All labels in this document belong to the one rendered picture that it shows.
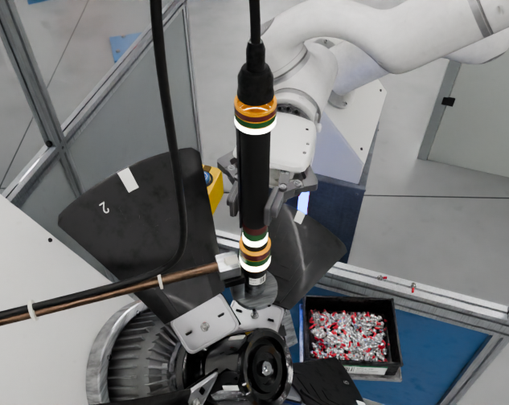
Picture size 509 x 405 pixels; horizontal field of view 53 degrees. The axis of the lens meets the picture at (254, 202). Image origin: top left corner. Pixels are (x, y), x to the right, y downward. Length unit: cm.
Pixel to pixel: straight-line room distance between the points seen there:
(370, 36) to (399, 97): 261
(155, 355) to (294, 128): 42
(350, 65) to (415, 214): 148
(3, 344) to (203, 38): 311
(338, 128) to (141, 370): 77
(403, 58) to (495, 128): 208
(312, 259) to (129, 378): 38
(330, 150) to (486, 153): 163
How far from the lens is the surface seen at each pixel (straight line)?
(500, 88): 266
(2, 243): 89
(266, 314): 88
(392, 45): 73
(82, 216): 76
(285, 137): 69
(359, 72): 128
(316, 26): 72
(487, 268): 257
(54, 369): 91
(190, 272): 71
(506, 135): 283
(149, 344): 87
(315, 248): 98
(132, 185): 76
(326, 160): 139
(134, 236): 76
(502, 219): 279
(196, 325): 80
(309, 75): 77
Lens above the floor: 196
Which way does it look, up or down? 49 degrees down
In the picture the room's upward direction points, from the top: straight up
